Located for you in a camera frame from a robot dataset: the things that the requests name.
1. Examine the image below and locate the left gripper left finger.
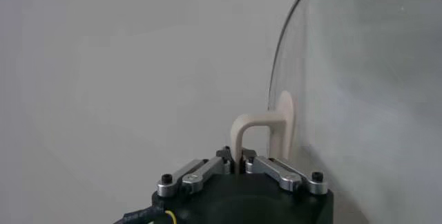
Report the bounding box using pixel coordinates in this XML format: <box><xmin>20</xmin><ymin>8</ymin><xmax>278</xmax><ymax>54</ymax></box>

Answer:
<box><xmin>157</xmin><ymin>146</ymin><xmax>232</xmax><ymax>198</ymax></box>

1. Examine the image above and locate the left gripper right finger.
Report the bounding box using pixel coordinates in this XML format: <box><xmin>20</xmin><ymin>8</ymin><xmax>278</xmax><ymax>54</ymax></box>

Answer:
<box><xmin>241</xmin><ymin>148</ymin><xmax>329</xmax><ymax>196</ymax></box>

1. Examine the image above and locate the glass lid with cream handle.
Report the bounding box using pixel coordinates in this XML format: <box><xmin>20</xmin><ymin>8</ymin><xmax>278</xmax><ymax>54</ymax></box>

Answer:
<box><xmin>229</xmin><ymin>0</ymin><xmax>442</xmax><ymax>224</ymax></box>

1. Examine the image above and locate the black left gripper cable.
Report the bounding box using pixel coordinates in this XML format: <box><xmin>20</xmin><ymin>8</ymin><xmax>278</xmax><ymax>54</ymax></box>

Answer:
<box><xmin>113</xmin><ymin>206</ymin><xmax>177</xmax><ymax>224</ymax></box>

